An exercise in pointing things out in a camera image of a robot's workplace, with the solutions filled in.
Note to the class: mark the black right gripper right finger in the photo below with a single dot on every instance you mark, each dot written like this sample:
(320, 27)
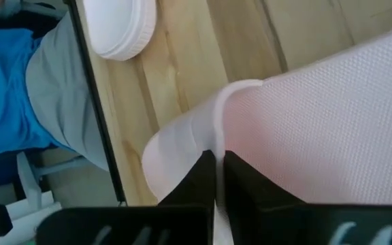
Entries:
(301, 228)

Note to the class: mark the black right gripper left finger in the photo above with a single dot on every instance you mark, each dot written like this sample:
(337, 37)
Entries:
(131, 228)

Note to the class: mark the person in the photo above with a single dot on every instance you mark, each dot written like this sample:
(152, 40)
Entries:
(5, 102)

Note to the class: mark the white chair frame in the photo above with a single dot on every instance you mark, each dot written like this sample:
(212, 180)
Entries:
(29, 183)

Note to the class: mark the black table edge rail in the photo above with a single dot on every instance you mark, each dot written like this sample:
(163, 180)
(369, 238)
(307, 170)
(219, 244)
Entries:
(95, 102)

